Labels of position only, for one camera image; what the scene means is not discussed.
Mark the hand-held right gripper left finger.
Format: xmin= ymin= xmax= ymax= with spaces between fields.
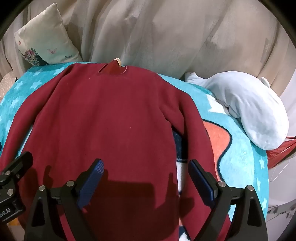
xmin=24 ymin=159 xmax=104 ymax=241

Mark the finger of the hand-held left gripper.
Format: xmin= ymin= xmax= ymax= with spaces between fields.
xmin=0 ymin=151 xmax=34 ymax=186

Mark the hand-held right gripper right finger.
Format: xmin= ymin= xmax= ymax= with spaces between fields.
xmin=188 ymin=159 xmax=269 ymax=241

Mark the dark red sweater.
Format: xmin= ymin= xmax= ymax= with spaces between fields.
xmin=0 ymin=61 xmax=232 ymax=241

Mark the blue star printed blanket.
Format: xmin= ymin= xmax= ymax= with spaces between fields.
xmin=0 ymin=61 xmax=270 ymax=241

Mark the dotted beige cloth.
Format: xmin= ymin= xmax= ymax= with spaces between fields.
xmin=0 ymin=71 xmax=22 ymax=94

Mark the red fabric bag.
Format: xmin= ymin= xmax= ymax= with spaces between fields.
xmin=267 ymin=136 xmax=296 ymax=169

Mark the cream butterfly print pillow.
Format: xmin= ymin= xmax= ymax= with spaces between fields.
xmin=14 ymin=3 xmax=80 ymax=67

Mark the beige sheer curtain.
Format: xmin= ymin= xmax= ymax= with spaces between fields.
xmin=0 ymin=0 xmax=296 ymax=99

